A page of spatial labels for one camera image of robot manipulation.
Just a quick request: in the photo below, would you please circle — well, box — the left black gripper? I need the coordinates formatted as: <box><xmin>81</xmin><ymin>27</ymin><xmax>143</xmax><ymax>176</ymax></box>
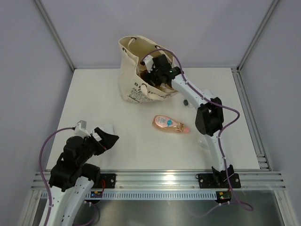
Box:
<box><xmin>77</xmin><ymin>127</ymin><xmax>119</xmax><ymax>166</ymax></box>

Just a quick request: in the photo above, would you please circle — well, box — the pink baby oil bottle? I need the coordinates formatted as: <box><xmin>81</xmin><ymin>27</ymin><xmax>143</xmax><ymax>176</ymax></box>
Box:
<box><xmin>152</xmin><ymin>115</ymin><xmax>190</xmax><ymax>134</ymax></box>

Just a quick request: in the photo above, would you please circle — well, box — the white rectangular bottle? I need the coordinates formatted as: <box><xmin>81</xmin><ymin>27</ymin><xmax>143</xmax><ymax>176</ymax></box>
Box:
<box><xmin>197</xmin><ymin>137</ymin><xmax>209</xmax><ymax>150</ymax></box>

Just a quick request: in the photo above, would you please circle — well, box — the white bottle with dark cap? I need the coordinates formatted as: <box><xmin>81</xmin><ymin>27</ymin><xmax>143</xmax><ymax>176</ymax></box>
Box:
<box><xmin>183</xmin><ymin>99</ymin><xmax>194</xmax><ymax>109</ymax></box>

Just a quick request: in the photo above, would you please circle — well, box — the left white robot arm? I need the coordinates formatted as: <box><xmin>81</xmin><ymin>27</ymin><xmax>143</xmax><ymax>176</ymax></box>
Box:
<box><xmin>40</xmin><ymin>125</ymin><xmax>119</xmax><ymax>226</ymax></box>

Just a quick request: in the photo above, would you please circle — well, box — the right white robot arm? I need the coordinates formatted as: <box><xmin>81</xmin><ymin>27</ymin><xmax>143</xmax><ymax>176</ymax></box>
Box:
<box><xmin>141</xmin><ymin>54</ymin><xmax>235</xmax><ymax>189</ymax></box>

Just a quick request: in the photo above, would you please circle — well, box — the cream canvas tote bag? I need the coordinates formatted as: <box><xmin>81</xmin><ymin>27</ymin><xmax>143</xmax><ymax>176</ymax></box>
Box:
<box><xmin>118</xmin><ymin>36</ymin><xmax>178</xmax><ymax>103</ymax></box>

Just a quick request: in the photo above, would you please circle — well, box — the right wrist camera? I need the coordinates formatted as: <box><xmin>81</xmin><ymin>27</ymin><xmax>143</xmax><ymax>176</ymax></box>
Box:
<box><xmin>140</xmin><ymin>55</ymin><xmax>153</xmax><ymax>72</ymax></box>

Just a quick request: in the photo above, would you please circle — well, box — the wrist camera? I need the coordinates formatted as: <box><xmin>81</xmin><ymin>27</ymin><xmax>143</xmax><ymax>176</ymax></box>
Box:
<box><xmin>74</xmin><ymin>120</ymin><xmax>93</xmax><ymax>138</ymax></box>
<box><xmin>140</xmin><ymin>55</ymin><xmax>153</xmax><ymax>72</ymax></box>

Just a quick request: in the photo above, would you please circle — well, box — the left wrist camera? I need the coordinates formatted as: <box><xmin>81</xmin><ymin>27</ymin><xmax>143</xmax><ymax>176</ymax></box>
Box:
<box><xmin>74</xmin><ymin>120</ymin><xmax>93</xmax><ymax>138</ymax></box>

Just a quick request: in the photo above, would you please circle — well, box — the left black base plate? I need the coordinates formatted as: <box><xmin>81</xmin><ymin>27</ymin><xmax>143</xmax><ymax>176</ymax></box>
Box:
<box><xmin>92</xmin><ymin>173</ymin><xmax>116</xmax><ymax>189</ymax></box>

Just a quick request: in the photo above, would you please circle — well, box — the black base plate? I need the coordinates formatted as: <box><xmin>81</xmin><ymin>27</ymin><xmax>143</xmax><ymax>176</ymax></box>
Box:
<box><xmin>196</xmin><ymin>173</ymin><xmax>241</xmax><ymax>189</ymax></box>
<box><xmin>92</xmin><ymin>173</ymin><xmax>116</xmax><ymax>189</ymax></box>

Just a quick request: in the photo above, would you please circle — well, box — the aluminium mounting rail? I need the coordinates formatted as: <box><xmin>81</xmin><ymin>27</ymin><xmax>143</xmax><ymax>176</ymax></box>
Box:
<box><xmin>31</xmin><ymin>169</ymin><xmax>286</xmax><ymax>190</ymax></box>

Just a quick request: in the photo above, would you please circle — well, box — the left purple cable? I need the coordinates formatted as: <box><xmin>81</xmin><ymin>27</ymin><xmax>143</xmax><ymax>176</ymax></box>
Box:
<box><xmin>40</xmin><ymin>127</ymin><xmax>77</xmax><ymax>226</ymax></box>

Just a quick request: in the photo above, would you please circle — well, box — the white slotted cable duct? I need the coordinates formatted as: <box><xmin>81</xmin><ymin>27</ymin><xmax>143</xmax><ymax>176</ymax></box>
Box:
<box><xmin>41</xmin><ymin>190</ymin><xmax>218</xmax><ymax>201</ymax></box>

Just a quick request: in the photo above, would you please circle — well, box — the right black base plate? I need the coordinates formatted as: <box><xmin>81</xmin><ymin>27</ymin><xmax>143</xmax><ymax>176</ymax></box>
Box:
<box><xmin>196</xmin><ymin>173</ymin><xmax>241</xmax><ymax>189</ymax></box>

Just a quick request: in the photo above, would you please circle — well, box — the left aluminium frame post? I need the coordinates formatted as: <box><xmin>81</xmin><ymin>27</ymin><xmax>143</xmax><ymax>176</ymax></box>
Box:
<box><xmin>32</xmin><ymin>0</ymin><xmax>76</xmax><ymax>72</ymax></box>

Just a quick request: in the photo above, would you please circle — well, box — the aluminium frame post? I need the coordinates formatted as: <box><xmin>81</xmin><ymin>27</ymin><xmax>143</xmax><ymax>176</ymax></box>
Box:
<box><xmin>237</xmin><ymin>0</ymin><xmax>281</xmax><ymax>72</ymax></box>
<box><xmin>32</xmin><ymin>0</ymin><xmax>76</xmax><ymax>72</ymax></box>

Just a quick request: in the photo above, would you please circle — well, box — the right aluminium frame post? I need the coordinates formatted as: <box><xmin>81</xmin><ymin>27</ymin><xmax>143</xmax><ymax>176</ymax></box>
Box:
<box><xmin>237</xmin><ymin>0</ymin><xmax>281</xmax><ymax>72</ymax></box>

